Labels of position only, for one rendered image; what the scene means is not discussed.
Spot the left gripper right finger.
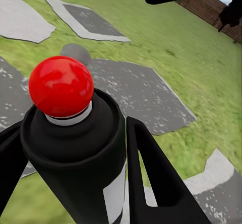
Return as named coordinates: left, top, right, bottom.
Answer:
left=126, top=117, right=211, bottom=224

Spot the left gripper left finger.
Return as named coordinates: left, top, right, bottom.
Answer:
left=0, top=121, right=29, bottom=217

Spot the insectifuge atomizer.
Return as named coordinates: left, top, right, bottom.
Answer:
left=20, top=43, right=127, bottom=224

